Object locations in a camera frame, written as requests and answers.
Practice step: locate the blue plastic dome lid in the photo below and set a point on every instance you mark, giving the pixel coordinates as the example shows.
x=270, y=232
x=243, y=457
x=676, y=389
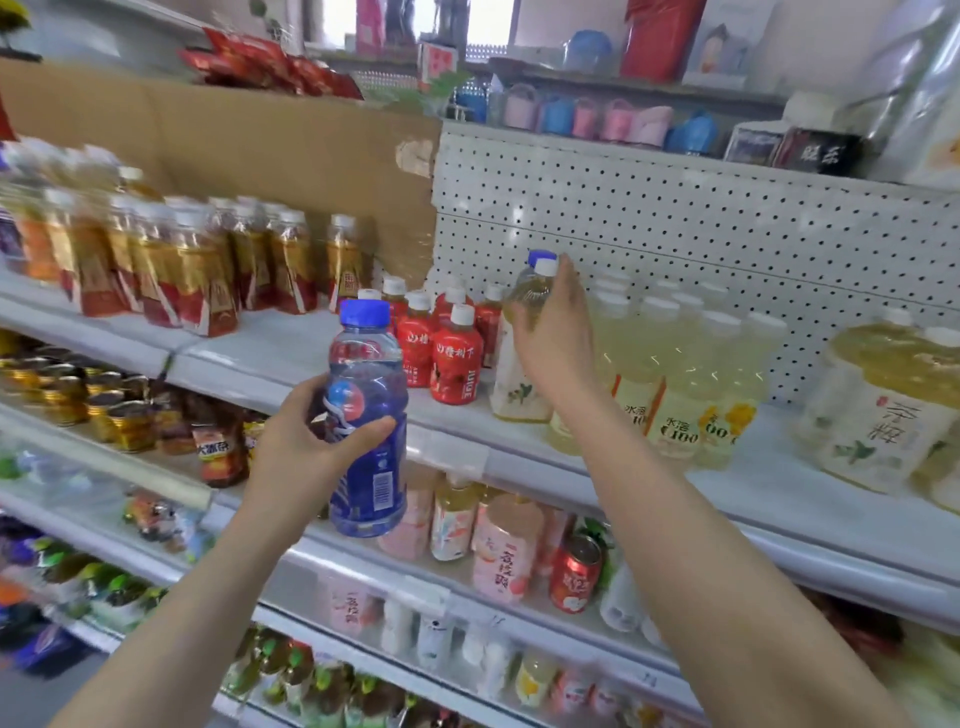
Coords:
x=587, y=51

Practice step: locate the row of green cap bottles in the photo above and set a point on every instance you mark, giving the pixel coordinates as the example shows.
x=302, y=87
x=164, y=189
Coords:
x=322, y=686

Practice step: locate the red plastic bucket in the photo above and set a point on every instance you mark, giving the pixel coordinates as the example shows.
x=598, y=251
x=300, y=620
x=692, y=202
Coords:
x=660, y=37

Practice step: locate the group of red label jars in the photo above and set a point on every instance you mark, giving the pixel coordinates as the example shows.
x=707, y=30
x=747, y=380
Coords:
x=214, y=446

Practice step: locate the pile of red snack packets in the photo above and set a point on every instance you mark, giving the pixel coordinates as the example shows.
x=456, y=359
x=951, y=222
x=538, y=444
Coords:
x=262, y=64

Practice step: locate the white picture box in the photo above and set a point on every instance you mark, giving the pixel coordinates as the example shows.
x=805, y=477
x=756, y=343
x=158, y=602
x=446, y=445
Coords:
x=727, y=41

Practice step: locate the red drink can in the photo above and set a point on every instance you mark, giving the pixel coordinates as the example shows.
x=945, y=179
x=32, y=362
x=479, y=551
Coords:
x=574, y=574

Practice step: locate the row of pink blue cups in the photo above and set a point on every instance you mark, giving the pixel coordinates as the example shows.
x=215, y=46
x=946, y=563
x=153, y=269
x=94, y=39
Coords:
x=592, y=120

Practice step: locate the large pale tea bottle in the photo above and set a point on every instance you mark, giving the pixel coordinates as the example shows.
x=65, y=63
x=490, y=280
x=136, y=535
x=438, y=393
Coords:
x=870, y=405
x=946, y=465

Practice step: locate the person's left thumb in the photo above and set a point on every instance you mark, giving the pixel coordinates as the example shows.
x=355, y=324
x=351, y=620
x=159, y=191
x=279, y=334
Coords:
x=364, y=439

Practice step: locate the pale tea bottle white cap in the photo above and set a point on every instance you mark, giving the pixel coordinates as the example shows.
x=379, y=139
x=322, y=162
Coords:
x=517, y=390

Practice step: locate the white plastic bottle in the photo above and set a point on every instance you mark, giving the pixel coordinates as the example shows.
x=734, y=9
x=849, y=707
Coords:
x=619, y=596

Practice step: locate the white metal shelving unit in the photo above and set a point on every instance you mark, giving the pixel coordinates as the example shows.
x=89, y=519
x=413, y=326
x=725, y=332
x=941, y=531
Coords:
x=285, y=352

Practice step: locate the person's right thumb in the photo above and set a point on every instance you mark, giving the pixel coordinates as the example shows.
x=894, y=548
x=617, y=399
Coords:
x=520, y=326

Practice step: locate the group of red drink bottles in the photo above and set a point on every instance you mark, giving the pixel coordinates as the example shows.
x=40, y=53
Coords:
x=450, y=360

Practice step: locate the blue drink bottle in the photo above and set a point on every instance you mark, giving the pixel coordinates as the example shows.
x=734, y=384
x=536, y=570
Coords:
x=371, y=375

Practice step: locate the group of gold cans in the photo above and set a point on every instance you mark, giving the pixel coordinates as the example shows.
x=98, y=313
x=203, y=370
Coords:
x=82, y=397

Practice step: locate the black box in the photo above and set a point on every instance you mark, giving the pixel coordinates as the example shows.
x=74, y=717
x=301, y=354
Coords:
x=817, y=154

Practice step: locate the row of amber tea bottles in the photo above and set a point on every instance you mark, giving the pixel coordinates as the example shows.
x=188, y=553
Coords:
x=172, y=262

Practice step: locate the person's left hand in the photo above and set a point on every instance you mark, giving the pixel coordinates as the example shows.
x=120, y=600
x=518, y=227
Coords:
x=289, y=457

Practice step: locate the clear plastic film rolls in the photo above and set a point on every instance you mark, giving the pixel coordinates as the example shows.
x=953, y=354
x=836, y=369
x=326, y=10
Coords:
x=911, y=90

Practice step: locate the person's left forearm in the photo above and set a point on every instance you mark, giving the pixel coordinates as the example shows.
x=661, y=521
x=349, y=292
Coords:
x=187, y=622

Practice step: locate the row of small pale bottles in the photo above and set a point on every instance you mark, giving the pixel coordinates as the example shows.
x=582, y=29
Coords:
x=480, y=649

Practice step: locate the brown cardboard panel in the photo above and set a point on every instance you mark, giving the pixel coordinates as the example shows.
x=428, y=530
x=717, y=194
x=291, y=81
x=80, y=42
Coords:
x=247, y=150

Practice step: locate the grey wall shelf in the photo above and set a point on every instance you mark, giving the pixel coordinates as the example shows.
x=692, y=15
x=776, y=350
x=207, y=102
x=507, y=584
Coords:
x=637, y=88

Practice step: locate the white pegboard panel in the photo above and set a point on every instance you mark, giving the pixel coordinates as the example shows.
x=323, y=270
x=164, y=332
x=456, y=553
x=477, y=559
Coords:
x=712, y=217

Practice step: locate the pink white carton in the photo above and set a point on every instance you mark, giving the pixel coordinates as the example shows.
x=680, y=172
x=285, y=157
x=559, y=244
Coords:
x=436, y=66

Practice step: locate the grey white box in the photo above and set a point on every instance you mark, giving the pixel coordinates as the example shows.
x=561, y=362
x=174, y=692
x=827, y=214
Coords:
x=752, y=142

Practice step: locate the group of yellow lemon bottles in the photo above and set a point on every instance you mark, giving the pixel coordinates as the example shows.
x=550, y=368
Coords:
x=675, y=375

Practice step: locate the person's right hand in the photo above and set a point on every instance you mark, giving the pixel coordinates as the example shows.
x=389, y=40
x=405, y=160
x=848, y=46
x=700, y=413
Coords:
x=559, y=360

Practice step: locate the person's right forearm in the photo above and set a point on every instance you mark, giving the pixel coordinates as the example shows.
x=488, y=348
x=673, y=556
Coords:
x=705, y=585

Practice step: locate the group of pink peach bottles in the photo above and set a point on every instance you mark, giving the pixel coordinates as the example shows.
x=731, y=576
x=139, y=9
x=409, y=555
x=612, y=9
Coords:
x=502, y=540

